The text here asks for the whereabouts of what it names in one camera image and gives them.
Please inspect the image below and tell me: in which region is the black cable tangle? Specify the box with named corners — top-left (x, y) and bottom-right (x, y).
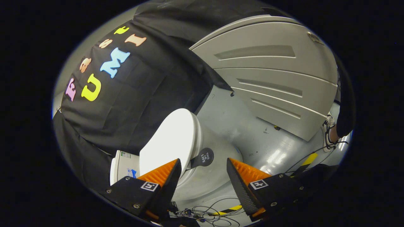
top-left (172, 197), bottom-right (244, 227)

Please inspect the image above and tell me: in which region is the person's leg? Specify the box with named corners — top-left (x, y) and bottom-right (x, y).
top-left (335, 54), bottom-right (356, 138)

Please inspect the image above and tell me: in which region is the white toilet tank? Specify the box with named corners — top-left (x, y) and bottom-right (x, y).
top-left (110, 150), bottom-right (141, 186)

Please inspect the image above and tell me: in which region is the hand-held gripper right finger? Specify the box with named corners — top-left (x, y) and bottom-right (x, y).
top-left (227, 158), bottom-right (308, 222)

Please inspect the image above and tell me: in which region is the white toilet lid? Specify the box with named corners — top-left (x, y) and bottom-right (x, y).
top-left (140, 108), bottom-right (198, 178)

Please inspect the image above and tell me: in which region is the person's white sneaker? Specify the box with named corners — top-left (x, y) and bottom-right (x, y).
top-left (321, 112), bottom-right (343, 154)

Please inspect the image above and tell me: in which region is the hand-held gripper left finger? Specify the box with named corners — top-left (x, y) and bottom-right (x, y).
top-left (104, 158), bottom-right (182, 221)

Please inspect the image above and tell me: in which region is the black backdrop cloth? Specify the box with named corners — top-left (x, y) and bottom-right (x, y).
top-left (52, 0), bottom-right (295, 191)

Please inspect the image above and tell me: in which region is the white toilet bowl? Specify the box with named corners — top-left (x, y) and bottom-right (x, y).
top-left (172, 115), bottom-right (244, 202)

